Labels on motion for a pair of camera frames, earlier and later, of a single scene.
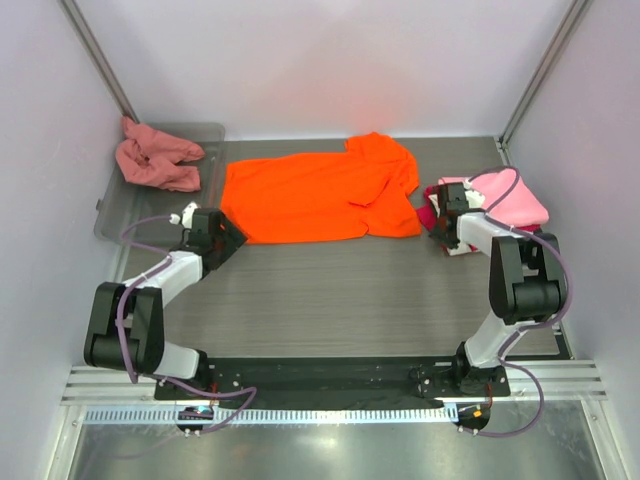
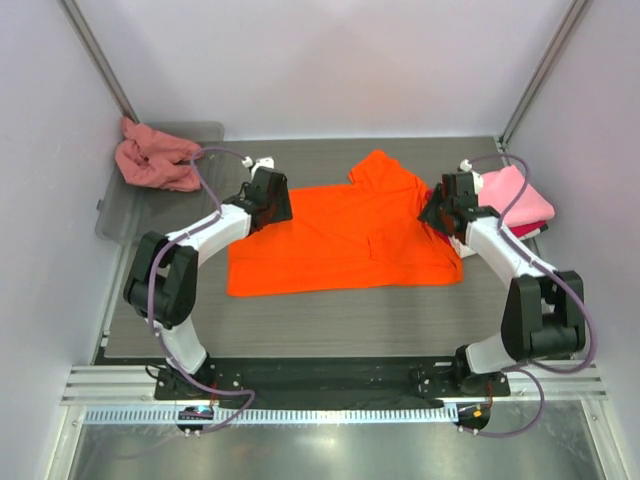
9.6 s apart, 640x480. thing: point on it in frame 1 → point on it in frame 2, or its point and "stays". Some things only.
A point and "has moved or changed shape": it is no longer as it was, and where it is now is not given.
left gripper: [232, 237] → [284, 211]
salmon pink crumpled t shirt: [156, 159] stays
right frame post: [553, 54] stays
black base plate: [335, 379] stays
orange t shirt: [309, 196] has moved or changed shape
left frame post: [99, 60] stays
